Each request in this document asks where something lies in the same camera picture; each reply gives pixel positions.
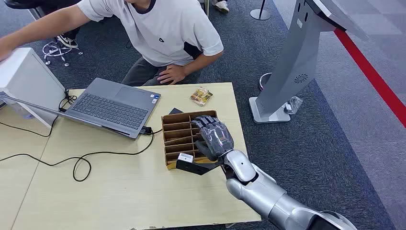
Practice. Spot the white shoe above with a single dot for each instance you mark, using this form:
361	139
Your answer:
221	5

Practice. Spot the person's right hand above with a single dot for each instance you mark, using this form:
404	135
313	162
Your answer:
4	49

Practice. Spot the white box device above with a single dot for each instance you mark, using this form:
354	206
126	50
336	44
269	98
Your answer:
28	82

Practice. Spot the black and white sneaker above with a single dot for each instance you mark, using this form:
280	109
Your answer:
67	41

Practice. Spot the person's right forearm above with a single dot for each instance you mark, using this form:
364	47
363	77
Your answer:
44	27

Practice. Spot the clear plastic bag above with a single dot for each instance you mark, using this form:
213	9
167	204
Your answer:
293	104

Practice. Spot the person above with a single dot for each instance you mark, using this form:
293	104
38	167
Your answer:
165	35

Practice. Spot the stanchion pole round base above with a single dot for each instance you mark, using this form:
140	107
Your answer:
260	13

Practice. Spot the office chair chrome base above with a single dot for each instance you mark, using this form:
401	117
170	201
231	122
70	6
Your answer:
58	52

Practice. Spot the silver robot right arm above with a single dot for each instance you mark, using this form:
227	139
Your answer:
266	193

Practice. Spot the person's left forearm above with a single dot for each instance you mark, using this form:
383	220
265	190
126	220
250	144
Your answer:
203	62

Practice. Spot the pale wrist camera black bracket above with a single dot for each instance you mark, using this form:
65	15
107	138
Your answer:
190	163

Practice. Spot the brown cardboard divider box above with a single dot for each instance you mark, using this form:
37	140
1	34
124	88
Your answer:
179	136

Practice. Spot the round grey bin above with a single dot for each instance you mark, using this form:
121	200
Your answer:
264	81

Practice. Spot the yellow snack packet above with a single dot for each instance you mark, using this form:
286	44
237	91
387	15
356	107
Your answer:
201	96

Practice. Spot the small black card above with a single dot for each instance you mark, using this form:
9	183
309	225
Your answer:
175	111

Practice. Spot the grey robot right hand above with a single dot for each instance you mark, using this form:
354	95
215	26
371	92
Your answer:
215	136

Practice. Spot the person's left hand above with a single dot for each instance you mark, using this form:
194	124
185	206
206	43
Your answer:
171	75

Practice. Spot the grey open laptop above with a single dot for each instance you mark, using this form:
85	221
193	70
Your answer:
114	108

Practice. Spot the grey kiosk stand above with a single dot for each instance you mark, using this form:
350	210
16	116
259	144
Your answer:
298	60

